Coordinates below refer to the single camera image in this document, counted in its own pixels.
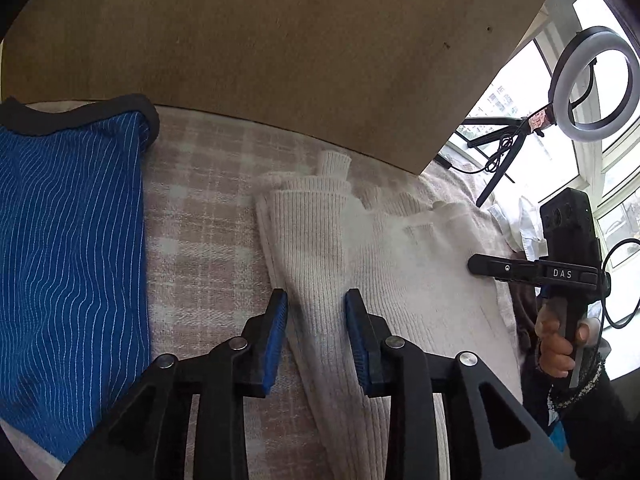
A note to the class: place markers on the pink plaid blanket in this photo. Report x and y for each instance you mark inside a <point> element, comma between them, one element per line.
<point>206,272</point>

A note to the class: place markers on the black camera box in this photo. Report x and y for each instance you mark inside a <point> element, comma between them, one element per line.
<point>568,229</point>

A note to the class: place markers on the person right hand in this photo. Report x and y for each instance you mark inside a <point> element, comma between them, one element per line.
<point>554,350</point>

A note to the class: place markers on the black tripod stand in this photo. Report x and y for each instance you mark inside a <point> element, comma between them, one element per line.
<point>510,136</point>

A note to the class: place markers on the ring light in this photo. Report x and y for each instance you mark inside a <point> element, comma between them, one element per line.
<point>574,79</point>

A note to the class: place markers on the blue striped knit garment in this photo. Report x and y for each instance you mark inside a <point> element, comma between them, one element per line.
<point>75,331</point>

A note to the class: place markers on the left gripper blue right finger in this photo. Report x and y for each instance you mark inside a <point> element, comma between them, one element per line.
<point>452,411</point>

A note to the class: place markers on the brown garment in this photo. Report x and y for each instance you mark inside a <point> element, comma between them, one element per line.
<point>525,309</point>

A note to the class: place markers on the person right forearm dark sleeve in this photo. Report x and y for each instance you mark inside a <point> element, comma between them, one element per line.
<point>602,439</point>

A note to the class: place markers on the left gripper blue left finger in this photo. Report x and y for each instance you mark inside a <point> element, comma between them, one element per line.
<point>188,408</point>

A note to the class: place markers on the light wooden board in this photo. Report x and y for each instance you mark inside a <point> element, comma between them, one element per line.
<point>391,79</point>

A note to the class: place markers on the cream knit cardigan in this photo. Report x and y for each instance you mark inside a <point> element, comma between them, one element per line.
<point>403,241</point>

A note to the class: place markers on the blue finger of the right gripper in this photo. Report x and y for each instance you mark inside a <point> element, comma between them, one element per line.
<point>503,269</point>

